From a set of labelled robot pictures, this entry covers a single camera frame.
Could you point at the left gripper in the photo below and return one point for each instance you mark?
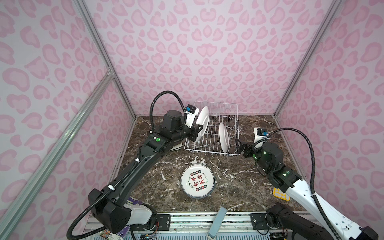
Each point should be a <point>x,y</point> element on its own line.
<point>195,130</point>

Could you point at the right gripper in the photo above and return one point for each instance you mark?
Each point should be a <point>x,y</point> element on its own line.
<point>239,150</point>

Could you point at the white round plate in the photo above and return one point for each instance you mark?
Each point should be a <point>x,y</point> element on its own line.
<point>203,119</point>
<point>198,181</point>
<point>224,138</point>

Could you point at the black square plate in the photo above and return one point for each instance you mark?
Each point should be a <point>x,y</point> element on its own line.
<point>177,147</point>

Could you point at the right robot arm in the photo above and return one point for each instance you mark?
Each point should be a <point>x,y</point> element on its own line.
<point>333,225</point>

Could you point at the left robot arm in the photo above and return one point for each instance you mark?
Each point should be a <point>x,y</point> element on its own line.
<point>108,204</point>

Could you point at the yellow calculator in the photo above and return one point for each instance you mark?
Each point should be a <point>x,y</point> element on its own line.
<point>280,195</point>

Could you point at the grey-blue phone-like device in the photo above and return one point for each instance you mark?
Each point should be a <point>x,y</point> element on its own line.
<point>215,227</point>

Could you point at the purple booklet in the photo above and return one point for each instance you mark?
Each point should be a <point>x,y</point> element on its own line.
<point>108,235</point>

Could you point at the white wire dish rack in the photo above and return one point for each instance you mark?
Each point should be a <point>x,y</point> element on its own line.
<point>225,113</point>

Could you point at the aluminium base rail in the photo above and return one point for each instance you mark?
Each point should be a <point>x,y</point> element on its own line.
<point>235,226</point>

